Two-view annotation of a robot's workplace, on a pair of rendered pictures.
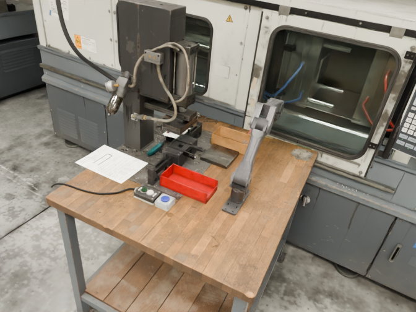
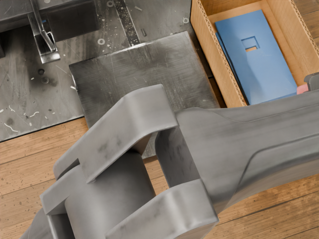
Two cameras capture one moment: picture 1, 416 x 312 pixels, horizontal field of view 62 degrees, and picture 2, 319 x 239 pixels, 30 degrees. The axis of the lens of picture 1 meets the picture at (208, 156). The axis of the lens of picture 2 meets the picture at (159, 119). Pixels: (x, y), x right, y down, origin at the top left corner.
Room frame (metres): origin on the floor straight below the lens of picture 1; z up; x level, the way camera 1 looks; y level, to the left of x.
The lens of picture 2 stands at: (1.37, -0.32, 1.62)
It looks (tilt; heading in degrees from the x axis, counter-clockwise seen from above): 66 degrees down; 47
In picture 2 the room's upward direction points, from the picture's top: 1 degrees clockwise
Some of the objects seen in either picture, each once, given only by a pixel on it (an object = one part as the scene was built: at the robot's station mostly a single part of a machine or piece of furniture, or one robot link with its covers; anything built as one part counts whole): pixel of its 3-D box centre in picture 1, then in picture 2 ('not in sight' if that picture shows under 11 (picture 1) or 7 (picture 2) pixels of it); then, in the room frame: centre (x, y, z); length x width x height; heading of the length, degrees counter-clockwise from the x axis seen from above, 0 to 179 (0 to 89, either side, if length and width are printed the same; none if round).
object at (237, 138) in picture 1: (234, 140); (269, 70); (1.72, -0.15, 0.93); 0.25 x 0.13 x 0.08; 67
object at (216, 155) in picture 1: (220, 155); (147, 100); (1.58, -0.07, 0.91); 0.17 x 0.16 x 0.02; 157
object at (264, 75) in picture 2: not in sight; (259, 57); (1.73, -0.12, 0.92); 0.15 x 0.07 x 0.03; 66
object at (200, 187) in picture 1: (188, 182); not in sight; (1.29, 0.08, 0.93); 0.25 x 0.12 x 0.06; 67
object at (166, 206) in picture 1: (164, 203); not in sight; (1.15, 0.17, 0.90); 0.07 x 0.07 x 0.06; 67
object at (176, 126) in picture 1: (169, 99); not in sight; (1.55, 0.22, 1.22); 0.26 x 0.18 x 0.30; 67
